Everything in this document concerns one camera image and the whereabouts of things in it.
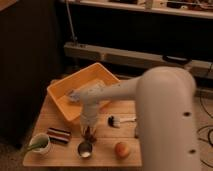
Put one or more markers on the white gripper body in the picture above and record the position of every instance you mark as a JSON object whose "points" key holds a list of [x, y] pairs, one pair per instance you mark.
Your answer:
{"points": [[89, 115]]}

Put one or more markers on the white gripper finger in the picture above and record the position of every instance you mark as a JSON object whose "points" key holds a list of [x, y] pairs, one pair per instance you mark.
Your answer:
{"points": [[84, 130], [93, 129]]}

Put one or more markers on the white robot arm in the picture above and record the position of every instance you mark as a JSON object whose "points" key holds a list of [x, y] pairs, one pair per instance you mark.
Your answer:
{"points": [[164, 105]]}

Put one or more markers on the yellow plastic tray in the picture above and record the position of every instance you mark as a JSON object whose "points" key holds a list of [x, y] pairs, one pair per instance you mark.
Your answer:
{"points": [[95, 74]]}

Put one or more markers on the small metal cup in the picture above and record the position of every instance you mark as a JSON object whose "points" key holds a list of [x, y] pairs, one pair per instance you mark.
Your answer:
{"points": [[85, 149]]}

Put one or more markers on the striped red black block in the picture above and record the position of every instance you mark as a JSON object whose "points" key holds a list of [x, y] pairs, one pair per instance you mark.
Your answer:
{"points": [[59, 135]]}

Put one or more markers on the orange peach fruit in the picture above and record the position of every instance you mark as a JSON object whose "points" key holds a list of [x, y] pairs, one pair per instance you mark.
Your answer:
{"points": [[122, 150]]}

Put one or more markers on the green utensil in mug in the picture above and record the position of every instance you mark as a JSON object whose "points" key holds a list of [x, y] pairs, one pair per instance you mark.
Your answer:
{"points": [[38, 143]]}

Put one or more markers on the metal pole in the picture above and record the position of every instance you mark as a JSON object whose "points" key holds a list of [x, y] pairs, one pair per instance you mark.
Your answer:
{"points": [[73, 36]]}

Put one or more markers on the background shelf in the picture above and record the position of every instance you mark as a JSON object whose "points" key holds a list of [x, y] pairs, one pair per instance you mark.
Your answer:
{"points": [[147, 7]]}

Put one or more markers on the black brush white handle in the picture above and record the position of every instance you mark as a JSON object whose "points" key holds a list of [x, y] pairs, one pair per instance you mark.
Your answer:
{"points": [[114, 121]]}

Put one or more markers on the grey metal rail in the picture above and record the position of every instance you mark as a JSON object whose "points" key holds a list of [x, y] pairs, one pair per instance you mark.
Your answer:
{"points": [[133, 59]]}

